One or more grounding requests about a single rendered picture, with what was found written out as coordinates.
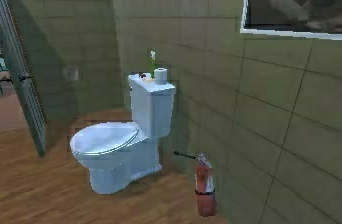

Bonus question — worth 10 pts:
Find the black door handle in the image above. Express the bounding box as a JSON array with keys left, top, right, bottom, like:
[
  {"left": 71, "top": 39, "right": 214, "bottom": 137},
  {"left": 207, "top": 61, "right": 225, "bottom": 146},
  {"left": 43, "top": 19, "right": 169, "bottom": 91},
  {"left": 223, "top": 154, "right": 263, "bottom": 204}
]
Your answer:
[{"left": 0, "top": 75, "right": 33, "bottom": 84}]

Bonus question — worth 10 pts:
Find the red fire extinguisher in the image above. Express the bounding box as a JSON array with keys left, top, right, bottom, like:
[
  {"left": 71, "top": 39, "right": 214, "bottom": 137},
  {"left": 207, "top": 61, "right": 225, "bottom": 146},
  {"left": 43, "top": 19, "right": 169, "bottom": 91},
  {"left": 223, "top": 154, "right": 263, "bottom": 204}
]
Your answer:
[{"left": 173, "top": 150, "right": 218, "bottom": 218}]

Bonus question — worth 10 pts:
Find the white framed window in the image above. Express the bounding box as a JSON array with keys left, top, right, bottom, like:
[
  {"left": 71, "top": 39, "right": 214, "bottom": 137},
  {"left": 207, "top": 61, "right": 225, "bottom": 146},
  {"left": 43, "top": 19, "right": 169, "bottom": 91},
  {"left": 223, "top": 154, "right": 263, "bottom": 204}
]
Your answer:
[{"left": 240, "top": 0, "right": 342, "bottom": 43}]

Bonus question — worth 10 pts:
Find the green spray bottle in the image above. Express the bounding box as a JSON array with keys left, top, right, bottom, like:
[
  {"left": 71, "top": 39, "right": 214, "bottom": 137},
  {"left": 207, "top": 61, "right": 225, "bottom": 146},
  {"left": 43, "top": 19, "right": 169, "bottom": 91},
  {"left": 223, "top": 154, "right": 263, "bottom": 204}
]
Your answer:
[{"left": 148, "top": 49, "right": 158, "bottom": 78}]

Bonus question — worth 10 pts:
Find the white toilet paper roll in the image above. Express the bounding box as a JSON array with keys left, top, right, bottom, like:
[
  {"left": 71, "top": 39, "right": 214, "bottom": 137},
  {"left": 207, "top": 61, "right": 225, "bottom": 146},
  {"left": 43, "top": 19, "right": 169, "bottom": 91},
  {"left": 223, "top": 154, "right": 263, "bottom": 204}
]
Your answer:
[{"left": 153, "top": 67, "right": 169, "bottom": 85}]

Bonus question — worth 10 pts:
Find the grey wall toilet paper holder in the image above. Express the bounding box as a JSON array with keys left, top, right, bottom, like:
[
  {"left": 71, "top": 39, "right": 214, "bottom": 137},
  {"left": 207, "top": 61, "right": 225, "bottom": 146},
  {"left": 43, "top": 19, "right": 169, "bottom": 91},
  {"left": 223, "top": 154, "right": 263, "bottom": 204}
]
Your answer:
[{"left": 62, "top": 65, "right": 80, "bottom": 82}]

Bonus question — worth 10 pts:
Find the grey room door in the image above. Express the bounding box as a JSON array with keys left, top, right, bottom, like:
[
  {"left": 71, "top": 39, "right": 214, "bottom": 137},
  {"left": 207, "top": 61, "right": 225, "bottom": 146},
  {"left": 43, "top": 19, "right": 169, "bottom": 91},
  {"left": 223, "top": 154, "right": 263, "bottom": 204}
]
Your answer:
[{"left": 0, "top": 0, "right": 48, "bottom": 158}]

